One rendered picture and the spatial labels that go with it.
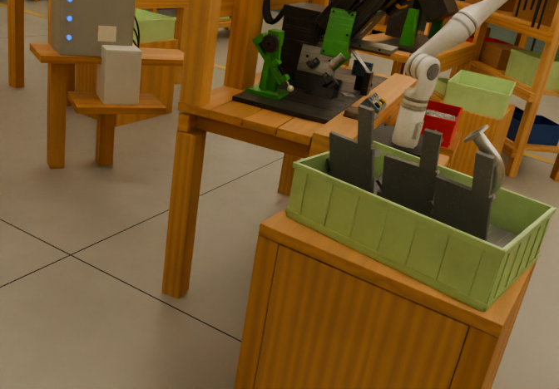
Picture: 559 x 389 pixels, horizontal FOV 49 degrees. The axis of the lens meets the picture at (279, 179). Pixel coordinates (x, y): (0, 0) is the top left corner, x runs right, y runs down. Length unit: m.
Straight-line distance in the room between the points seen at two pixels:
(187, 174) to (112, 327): 0.68
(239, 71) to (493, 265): 1.57
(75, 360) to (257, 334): 0.82
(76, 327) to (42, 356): 0.20
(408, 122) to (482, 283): 0.86
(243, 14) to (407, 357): 1.61
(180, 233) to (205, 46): 0.80
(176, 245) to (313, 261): 1.08
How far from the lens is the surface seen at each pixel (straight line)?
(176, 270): 2.69
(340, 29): 2.79
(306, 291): 1.70
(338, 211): 1.65
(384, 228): 1.59
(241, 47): 2.68
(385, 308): 1.61
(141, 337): 2.53
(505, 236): 1.85
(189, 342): 2.52
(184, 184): 2.50
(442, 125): 2.71
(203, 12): 2.31
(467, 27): 2.27
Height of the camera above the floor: 1.54
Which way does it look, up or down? 22 degrees down
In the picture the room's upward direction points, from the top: 9 degrees clockwise
